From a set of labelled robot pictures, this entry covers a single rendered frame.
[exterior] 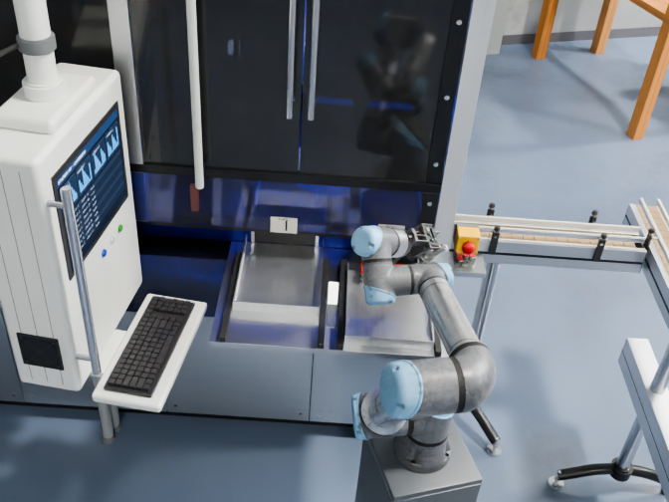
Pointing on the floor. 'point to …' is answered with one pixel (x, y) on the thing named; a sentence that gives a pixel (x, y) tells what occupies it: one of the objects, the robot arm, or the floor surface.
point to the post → (463, 119)
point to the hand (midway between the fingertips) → (433, 248)
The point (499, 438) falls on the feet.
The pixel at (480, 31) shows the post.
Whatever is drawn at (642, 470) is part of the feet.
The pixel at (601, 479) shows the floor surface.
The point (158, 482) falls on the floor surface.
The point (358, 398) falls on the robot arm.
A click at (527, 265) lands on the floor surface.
